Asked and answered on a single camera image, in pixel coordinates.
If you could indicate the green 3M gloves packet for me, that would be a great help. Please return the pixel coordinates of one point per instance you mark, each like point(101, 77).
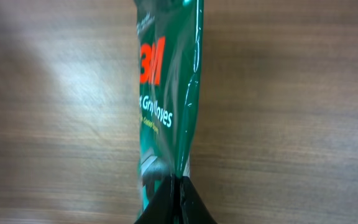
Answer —
point(170, 34)

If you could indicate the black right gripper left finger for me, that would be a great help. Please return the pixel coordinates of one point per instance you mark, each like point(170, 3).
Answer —
point(161, 209)

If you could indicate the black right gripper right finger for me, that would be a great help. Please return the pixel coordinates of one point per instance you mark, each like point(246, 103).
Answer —
point(192, 208)

